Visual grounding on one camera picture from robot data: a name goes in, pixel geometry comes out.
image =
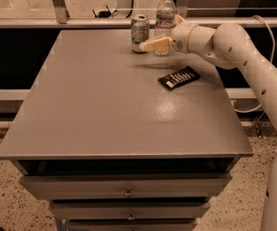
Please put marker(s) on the grey drawer cabinet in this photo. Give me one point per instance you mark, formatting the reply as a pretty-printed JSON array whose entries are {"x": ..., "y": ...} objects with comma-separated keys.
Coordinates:
[{"x": 98, "y": 108}]

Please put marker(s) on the metal railing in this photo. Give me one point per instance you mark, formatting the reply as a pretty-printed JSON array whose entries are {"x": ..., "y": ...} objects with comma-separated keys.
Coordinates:
[{"x": 77, "y": 14}]

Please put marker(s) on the middle grey drawer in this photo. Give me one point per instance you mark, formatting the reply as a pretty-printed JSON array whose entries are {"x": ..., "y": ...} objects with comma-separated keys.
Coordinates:
[{"x": 130, "y": 210}]

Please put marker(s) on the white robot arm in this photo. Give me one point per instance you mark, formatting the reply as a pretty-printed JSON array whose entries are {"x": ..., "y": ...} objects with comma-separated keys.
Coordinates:
[{"x": 229, "y": 46}]

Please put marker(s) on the black object behind railing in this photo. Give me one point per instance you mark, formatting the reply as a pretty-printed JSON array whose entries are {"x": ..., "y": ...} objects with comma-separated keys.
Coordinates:
[{"x": 104, "y": 13}]

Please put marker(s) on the clear plastic water bottle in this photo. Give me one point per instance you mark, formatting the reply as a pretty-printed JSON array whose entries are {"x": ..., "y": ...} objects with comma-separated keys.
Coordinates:
[{"x": 165, "y": 18}]

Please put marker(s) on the bottom grey drawer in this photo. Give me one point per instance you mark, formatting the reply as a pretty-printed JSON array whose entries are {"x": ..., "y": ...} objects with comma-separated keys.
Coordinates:
[{"x": 135, "y": 225}]

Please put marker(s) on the top grey drawer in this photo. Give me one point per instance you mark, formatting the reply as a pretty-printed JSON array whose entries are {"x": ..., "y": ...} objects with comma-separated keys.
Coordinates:
[{"x": 124, "y": 186}]

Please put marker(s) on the grey drawer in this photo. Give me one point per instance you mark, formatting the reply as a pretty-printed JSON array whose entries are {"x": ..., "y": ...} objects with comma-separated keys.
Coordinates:
[
  {"x": 135, "y": 225},
  {"x": 130, "y": 210},
  {"x": 124, "y": 186}
]

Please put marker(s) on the black snack bar wrapper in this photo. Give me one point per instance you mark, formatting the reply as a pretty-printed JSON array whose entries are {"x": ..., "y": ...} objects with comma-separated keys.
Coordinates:
[{"x": 179, "y": 78}]

